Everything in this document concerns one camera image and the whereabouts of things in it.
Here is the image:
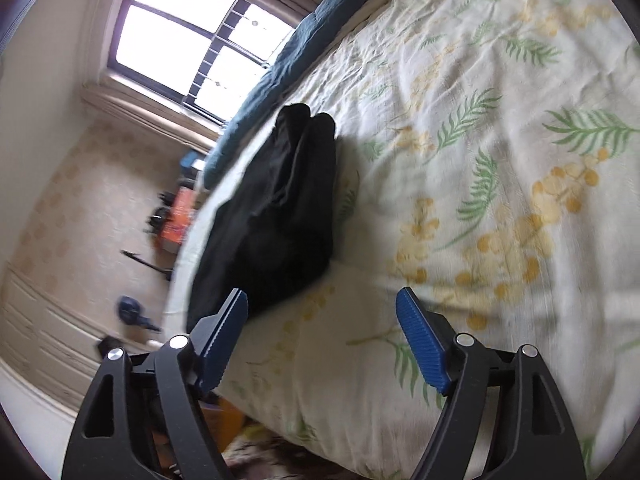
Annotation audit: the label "black pants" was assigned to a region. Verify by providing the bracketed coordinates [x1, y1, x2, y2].
[186, 103, 336, 328]

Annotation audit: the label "black tripod stick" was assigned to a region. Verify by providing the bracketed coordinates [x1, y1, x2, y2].
[120, 249, 172, 282]

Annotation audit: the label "orange box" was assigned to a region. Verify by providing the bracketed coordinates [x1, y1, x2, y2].
[149, 186, 195, 254]

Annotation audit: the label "white drawer cabinet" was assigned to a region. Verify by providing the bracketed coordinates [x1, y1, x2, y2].
[0, 259, 151, 411]

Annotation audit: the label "blue box by bed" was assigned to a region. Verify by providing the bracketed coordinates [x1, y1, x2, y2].
[180, 151, 206, 174]

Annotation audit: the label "floral white bed cover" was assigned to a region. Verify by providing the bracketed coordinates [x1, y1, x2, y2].
[162, 0, 640, 480]

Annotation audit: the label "dark teal quilt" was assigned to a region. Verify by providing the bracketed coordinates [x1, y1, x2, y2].
[201, 0, 369, 191]

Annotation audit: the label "window with dark frame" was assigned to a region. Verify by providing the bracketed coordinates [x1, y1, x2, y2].
[107, 0, 293, 126]

